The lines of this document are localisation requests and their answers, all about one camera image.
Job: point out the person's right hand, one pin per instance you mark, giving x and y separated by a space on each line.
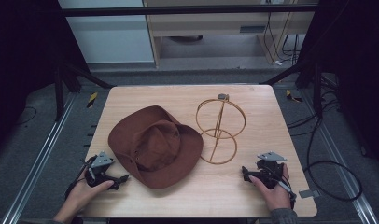
276 196

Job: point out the brown felt hat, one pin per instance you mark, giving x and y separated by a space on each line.
175 155

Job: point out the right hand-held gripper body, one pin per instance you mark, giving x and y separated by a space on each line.
271 172

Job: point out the yellow black striped tape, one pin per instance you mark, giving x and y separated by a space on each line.
292 97
92 99

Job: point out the black horizontal frame bar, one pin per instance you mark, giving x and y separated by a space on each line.
178 11

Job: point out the person's left hand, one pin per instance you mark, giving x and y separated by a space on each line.
81 194

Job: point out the black metal stand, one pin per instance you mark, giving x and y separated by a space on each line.
66 84
306 81

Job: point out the grey tape piece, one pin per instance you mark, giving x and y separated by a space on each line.
309 193

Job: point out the white cabinet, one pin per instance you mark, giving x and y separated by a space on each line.
113 37

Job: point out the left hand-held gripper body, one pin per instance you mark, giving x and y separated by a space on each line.
99 169

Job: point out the aluminium floor rail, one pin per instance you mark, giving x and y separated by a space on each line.
340 161
38 161

